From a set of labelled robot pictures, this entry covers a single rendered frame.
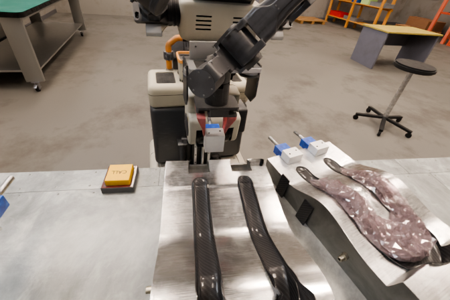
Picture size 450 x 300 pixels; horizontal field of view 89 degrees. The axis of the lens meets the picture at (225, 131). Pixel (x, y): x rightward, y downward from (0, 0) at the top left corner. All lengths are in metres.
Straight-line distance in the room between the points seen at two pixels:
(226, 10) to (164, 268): 0.72
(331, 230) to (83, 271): 0.52
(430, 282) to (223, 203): 0.38
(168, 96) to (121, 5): 6.39
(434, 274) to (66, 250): 0.69
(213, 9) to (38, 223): 0.74
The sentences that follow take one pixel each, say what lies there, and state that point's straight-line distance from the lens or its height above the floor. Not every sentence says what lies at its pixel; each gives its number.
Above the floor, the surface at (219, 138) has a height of 0.95.
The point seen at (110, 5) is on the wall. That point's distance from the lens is 7.53.
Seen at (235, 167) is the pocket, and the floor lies 0.87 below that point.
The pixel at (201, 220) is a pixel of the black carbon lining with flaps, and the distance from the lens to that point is 0.51.
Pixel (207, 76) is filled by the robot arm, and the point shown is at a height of 1.14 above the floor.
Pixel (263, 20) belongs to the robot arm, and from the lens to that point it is 0.47.
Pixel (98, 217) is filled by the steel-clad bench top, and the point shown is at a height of 0.80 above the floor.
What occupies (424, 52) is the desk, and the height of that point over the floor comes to 0.32.
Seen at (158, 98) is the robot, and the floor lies 0.75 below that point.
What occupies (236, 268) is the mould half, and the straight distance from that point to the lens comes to 0.42.
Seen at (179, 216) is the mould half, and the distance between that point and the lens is 0.51.
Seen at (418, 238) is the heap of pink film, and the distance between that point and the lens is 0.65.
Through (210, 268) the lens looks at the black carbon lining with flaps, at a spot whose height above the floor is 0.91.
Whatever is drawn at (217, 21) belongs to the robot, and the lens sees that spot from 0.83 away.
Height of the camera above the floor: 1.30
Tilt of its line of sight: 35 degrees down
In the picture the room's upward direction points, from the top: 7 degrees clockwise
